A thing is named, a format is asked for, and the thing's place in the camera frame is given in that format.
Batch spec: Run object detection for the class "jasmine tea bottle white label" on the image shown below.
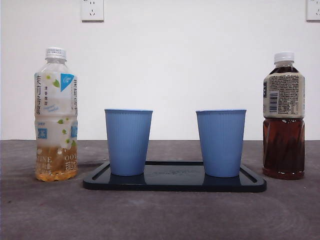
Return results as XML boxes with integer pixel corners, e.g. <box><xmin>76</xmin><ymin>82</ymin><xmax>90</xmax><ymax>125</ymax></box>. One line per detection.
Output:
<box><xmin>33</xmin><ymin>46</ymin><xmax>80</xmax><ymax>183</ymax></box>

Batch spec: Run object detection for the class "dark tea bottle beige label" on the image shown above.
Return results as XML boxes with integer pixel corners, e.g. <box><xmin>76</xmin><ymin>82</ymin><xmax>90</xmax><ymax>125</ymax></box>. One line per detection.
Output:
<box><xmin>262</xmin><ymin>51</ymin><xmax>306</xmax><ymax>181</ymax></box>

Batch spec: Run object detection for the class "blue ribbed plastic cup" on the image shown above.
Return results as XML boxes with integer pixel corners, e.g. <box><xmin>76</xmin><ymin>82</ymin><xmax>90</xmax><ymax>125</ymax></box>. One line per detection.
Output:
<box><xmin>104</xmin><ymin>108</ymin><xmax>154</xmax><ymax>177</ymax></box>
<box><xmin>195</xmin><ymin>108</ymin><xmax>248</xmax><ymax>178</ymax></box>

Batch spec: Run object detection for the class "dark blue rectangular tray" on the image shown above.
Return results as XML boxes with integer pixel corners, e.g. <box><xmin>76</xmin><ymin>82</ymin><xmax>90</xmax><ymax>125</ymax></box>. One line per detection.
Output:
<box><xmin>82</xmin><ymin>160</ymin><xmax>268</xmax><ymax>193</ymax></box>

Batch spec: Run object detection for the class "white wall socket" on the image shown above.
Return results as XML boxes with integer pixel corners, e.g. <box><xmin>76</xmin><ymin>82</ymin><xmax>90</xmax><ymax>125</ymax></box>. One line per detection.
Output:
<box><xmin>81</xmin><ymin>0</ymin><xmax>105</xmax><ymax>23</ymax></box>
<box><xmin>306</xmin><ymin>0</ymin><xmax>320</xmax><ymax>22</ymax></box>

